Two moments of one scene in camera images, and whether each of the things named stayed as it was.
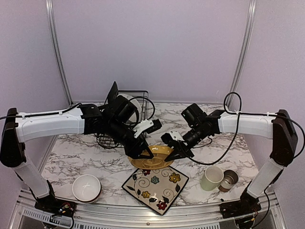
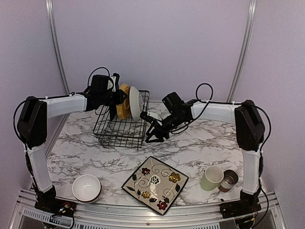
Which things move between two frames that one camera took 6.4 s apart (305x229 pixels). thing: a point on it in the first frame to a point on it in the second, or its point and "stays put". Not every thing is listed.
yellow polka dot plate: [160, 153] to [123, 110]
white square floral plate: [158, 189] stays put
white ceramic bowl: [86, 187] stays put
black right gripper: [182, 152] to [157, 131]
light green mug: [211, 178] stays put
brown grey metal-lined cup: [230, 178] stays put
